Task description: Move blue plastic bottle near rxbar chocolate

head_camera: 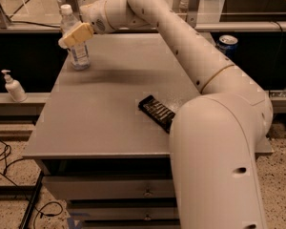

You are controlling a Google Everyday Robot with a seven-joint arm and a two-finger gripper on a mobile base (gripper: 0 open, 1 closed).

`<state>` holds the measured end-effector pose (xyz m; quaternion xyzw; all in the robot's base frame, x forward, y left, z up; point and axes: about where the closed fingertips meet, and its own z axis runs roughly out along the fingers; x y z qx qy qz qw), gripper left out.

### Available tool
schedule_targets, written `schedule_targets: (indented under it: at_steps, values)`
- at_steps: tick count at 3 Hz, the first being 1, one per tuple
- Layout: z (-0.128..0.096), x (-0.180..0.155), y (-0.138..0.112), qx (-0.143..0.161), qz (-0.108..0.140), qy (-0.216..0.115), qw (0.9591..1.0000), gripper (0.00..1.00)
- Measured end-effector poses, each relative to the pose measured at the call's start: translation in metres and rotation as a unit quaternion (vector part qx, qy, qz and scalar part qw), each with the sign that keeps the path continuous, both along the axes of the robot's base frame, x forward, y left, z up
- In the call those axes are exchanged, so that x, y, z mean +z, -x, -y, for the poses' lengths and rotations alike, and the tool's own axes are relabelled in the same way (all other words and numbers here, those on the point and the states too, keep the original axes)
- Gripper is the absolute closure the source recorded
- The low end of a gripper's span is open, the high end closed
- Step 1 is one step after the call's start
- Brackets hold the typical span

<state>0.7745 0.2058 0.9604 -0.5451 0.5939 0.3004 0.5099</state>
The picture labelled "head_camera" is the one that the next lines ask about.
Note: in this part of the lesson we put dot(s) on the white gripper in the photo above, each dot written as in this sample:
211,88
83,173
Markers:
93,18

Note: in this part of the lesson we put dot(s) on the clear blue-label plastic bottle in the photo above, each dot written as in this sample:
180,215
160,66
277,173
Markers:
78,53

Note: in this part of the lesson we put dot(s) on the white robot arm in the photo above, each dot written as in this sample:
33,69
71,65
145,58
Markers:
213,136

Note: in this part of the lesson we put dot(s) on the white pump dispenser bottle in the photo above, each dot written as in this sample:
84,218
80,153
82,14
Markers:
14,87

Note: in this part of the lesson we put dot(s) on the black rxbar chocolate bar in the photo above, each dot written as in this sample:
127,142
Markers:
158,112

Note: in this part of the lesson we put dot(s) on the blue soda can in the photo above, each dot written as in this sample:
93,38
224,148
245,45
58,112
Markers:
227,44

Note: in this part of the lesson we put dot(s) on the top grey drawer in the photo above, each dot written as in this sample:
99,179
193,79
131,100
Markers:
109,187

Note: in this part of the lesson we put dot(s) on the grey drawer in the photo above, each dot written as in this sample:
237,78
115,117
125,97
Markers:
109,187
124,211

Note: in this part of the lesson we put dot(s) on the middle grey drawer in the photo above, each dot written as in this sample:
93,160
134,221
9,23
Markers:
124,211

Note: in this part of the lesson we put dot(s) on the right metal bracket post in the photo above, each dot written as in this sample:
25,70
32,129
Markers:
187,9

